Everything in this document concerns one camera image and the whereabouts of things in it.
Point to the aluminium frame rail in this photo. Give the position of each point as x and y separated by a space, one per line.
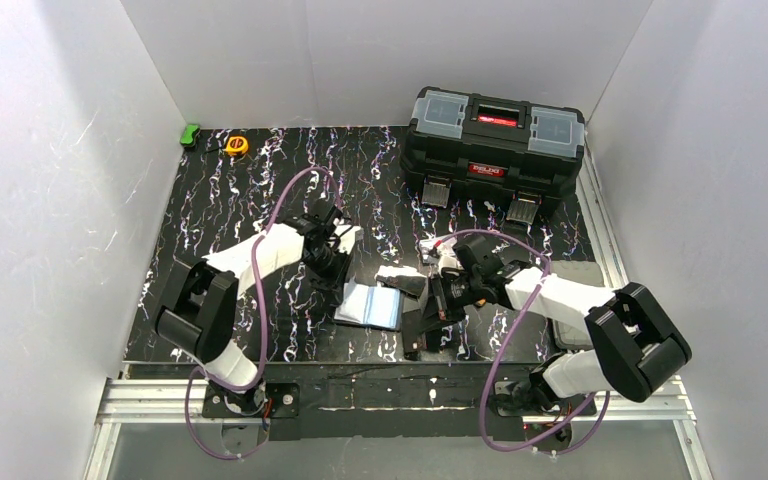
603 240

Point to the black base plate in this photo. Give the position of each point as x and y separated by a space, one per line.
379 400

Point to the yellow tape measure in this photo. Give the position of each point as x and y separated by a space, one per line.
237 145

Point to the black toolbox with red handle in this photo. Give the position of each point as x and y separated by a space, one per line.
519 155

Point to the white card on table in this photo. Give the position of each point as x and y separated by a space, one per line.
428 246

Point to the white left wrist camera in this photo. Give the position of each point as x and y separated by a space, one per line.
347 237

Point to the green small object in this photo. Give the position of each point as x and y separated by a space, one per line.
189 136

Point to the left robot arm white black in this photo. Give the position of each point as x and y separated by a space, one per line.
197 306

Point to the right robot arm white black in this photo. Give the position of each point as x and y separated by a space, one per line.
634 346

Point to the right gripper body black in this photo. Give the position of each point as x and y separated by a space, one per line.
438 299

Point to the grey foam pad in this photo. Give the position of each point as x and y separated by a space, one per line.
578 286

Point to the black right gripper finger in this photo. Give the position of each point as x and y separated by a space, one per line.
413 333
444 336

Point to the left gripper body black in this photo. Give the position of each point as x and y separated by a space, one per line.
330 263

